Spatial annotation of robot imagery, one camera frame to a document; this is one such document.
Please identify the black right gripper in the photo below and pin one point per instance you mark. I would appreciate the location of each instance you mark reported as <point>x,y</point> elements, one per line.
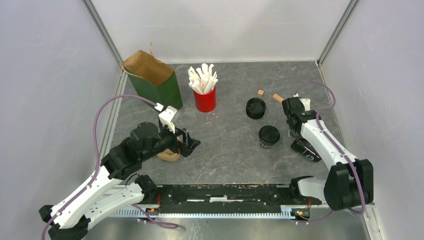
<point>294,133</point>

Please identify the long wooden block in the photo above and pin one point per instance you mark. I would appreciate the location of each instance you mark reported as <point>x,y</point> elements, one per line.
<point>278,98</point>

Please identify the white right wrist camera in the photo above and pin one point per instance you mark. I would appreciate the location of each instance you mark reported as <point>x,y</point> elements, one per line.
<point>305,101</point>

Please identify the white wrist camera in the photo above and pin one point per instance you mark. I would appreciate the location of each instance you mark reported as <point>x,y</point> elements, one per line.
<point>305,101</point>
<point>167,116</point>

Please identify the black coffee cup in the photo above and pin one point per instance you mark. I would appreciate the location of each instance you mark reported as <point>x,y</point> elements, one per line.
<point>303,147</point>
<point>267,144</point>

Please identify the small wooden cube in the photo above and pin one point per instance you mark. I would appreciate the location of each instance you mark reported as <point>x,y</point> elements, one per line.
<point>260,93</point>

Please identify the brown cardboard cup carrier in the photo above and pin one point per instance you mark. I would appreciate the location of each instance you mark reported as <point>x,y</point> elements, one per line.
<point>168,155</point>

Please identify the black coffee lid stack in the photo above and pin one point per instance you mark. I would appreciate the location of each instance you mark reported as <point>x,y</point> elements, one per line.
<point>255,108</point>

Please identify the white wrapped stirrer bundle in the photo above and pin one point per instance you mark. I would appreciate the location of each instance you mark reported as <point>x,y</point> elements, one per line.
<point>202,80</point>

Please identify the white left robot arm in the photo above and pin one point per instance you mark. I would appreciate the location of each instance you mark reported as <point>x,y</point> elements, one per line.
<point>72,218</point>

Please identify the red cup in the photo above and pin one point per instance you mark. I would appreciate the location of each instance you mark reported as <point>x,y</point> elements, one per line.
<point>205,103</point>

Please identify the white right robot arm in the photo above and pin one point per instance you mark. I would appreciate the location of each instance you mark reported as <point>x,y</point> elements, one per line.
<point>350,181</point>

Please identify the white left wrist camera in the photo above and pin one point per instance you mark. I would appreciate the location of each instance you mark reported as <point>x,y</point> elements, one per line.
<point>167,116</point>

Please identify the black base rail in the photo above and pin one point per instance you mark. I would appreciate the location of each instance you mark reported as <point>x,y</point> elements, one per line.
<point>229,201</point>

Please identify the green paper bag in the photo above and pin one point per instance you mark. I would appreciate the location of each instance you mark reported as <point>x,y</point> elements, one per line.
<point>153,79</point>

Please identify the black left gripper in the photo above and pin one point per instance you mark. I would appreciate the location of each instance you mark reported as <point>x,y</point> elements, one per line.
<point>189,143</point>

